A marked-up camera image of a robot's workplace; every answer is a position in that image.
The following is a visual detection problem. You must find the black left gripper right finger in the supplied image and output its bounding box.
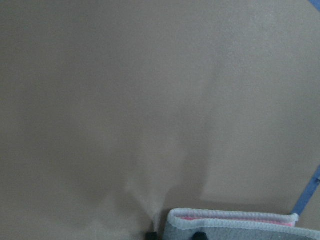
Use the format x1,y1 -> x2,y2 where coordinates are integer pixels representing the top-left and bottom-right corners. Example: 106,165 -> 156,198
192,232 -> 207,240

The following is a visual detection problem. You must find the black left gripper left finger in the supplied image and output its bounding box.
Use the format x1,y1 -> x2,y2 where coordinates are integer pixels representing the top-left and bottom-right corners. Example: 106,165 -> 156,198
145,231 -> 158,240

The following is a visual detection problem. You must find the pink and grey towel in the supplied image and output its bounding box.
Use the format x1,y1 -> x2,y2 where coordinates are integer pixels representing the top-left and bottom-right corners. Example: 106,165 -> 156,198
162,208 -> 320,240

